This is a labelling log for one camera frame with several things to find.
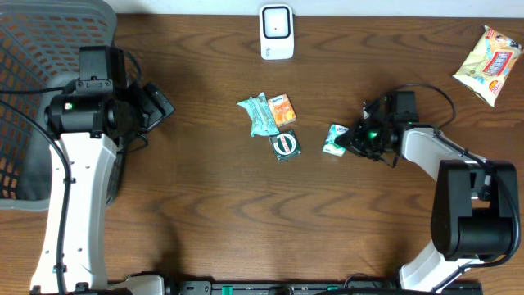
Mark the green white tissue pack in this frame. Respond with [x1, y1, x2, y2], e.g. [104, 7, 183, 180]
[323, 124, 349, 157]

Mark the dark green Zam-Buk box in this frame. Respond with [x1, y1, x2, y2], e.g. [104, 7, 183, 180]
[269, 129, 301, 162]

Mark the orange tissue pack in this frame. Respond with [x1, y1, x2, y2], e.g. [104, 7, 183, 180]
[268, 93, 296, 127]

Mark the light teal wipes pack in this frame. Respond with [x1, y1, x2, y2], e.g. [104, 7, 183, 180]
[237, 92, 280, 137]

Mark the yellow antibacterial wipes bag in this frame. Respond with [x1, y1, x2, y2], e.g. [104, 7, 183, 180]
[452, 25, 523, 107]

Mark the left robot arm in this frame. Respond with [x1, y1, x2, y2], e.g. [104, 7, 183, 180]
[30, 46, 176, 294]

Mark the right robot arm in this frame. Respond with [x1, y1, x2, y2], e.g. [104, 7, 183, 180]
[335, 91, 522, 293]

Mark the white barcode scanner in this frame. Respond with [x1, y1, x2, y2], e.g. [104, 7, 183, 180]
[259, 4, 295, 61]

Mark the dark grey plastic basket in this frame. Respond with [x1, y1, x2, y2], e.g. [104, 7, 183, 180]
[1, 0, 117, 211]

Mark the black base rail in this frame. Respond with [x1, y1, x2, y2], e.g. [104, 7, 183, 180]
[175, 279, 485, 295]

